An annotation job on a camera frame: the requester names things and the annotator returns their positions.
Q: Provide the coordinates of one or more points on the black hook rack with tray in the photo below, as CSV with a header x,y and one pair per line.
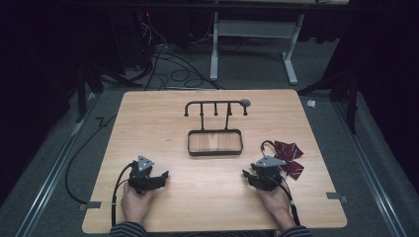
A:
x,y
214,152

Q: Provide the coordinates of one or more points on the white crumpled paper scrap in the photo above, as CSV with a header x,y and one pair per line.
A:
x,y
311,103

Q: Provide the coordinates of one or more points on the grey tape strip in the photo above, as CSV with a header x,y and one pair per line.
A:
x,y
336,197
90,205

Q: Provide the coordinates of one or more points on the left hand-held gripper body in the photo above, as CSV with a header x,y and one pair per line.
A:
x,y
141,174

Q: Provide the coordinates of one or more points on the person's left hand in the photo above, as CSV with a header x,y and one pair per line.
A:
x,y
135,205

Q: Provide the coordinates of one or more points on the grey metal floor rail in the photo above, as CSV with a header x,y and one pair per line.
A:
x,y
372,171
49,184

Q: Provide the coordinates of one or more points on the person's right hand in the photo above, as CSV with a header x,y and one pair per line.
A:
x,y
276,204

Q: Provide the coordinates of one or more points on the dark red striped bow tie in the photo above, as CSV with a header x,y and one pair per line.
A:
x,y
290,152

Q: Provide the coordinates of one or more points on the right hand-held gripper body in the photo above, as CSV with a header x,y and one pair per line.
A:
x,y
268,176

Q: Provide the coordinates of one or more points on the black metal stand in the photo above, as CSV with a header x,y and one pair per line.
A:
x,y
352,98
81,95

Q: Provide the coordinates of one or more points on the white metal desk frame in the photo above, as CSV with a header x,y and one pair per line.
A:
x,y
214,49

